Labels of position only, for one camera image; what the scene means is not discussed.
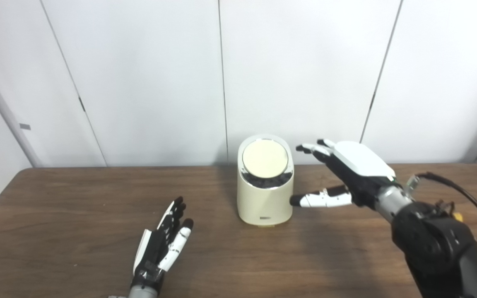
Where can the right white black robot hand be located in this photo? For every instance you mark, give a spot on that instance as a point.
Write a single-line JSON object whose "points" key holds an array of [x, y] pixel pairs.
{"points": [[360, 165]]}

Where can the small grey wall tag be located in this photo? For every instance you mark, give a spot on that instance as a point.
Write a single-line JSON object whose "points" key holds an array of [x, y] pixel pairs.
{"points": [[25, 126]]}

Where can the black bin liner bag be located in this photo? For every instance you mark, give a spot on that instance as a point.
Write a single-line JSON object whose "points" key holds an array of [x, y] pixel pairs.
{"points": [[265, 183]]}

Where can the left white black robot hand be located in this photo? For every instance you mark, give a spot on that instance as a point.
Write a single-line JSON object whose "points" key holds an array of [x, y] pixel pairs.
{"points": [[155, 250]]}

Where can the round cream bin lid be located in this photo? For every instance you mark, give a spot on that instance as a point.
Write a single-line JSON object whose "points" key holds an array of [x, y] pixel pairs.
{"points": [[265, 158]]}

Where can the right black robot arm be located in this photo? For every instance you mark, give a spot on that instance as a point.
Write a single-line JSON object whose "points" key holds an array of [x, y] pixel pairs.
{"points": [[441, 244]]}

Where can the cream-colored round bin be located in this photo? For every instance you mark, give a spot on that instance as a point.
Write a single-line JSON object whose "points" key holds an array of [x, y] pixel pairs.
{"points": [[263, 203]]}

